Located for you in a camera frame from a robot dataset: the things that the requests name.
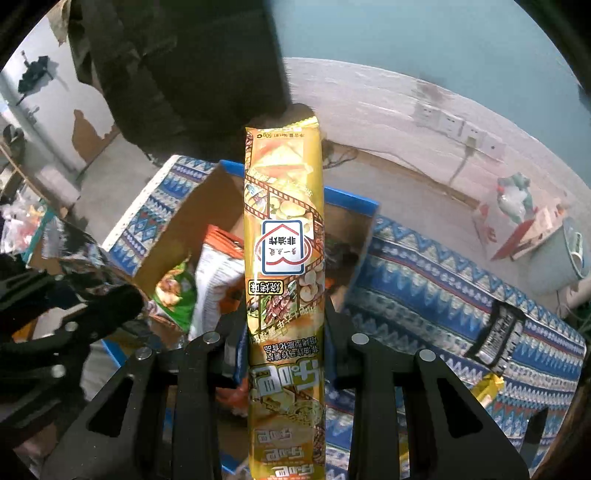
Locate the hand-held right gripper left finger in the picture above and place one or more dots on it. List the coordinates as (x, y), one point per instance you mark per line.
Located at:
(233, 350)

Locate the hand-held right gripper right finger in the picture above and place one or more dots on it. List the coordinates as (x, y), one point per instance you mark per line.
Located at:
(334, 350)

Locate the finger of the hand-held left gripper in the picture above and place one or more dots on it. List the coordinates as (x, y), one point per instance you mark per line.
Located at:
(41, 277)
(111, 302)

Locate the green snack packet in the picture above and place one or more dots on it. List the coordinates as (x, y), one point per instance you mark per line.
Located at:
(178, 295)

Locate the white and orange snack packet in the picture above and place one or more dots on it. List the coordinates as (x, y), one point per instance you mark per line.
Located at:
(214, 281)

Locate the gold snack packet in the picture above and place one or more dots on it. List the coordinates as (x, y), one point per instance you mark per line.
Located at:
(286, 258)
(487, 392)

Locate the blue cardboard box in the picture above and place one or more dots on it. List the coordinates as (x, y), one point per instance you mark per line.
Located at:
(207, 203)

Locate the black snack packet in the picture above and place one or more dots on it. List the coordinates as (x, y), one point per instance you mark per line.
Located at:
(498, 332)

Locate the pile of plastic bags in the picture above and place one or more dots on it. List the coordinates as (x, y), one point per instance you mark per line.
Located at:
(32, 226)

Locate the patterned blue cloth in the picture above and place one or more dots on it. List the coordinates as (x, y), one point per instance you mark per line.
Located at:
(147, 217)

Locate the patterned blue blanket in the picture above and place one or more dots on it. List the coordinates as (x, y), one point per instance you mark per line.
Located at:
(425, 277)

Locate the dark cloth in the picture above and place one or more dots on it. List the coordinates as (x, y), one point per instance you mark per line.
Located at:
(36, 74)

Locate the light blue bucket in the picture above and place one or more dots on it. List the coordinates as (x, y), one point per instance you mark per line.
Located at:
(551, 263)

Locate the clear plastic bag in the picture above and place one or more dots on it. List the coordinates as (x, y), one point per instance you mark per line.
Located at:
(512, 196)

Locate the white wall socket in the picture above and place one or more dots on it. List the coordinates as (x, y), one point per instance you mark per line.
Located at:
(472, 135)
(427, 110)
(450, 122)
(494, 147)

